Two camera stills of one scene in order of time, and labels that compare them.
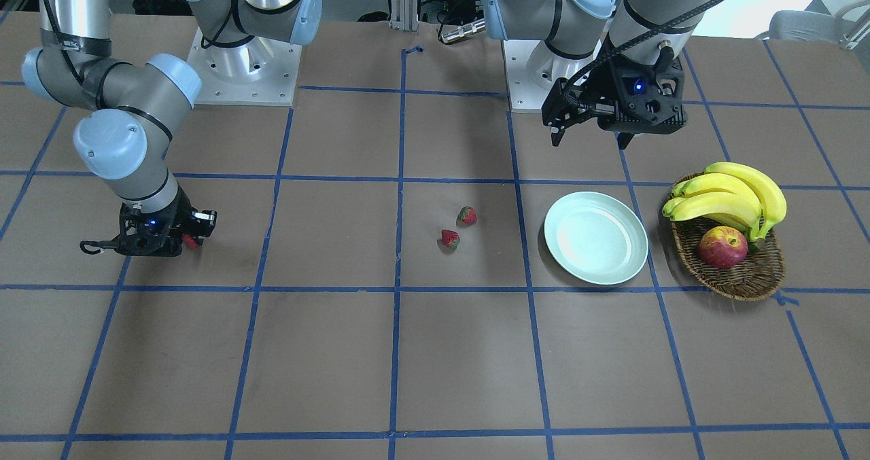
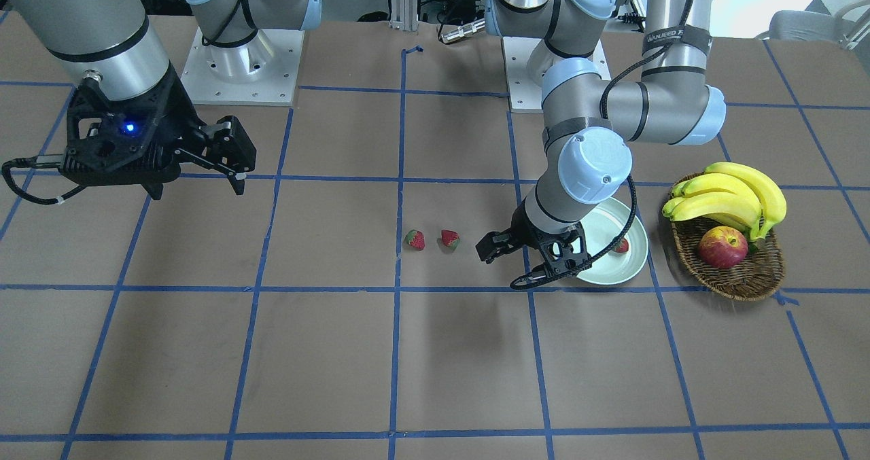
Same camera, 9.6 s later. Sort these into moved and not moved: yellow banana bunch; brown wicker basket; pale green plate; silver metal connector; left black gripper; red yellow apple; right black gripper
Moved: right black gripper; left black gripper
Not moved: silver metal connector; pale green plate; red yellow apple; brown wicker basket; yellow banana bunch
